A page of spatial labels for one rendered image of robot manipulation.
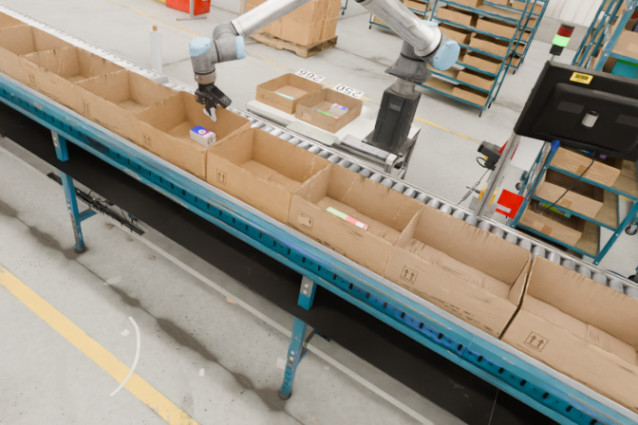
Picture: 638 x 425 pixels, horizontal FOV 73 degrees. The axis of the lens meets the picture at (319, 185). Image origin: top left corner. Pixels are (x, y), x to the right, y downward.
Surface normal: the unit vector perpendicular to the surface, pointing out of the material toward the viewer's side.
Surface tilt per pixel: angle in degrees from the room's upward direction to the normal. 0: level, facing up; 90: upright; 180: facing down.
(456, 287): 90
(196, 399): 0
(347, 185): 90
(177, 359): 0
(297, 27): 91
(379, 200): 89
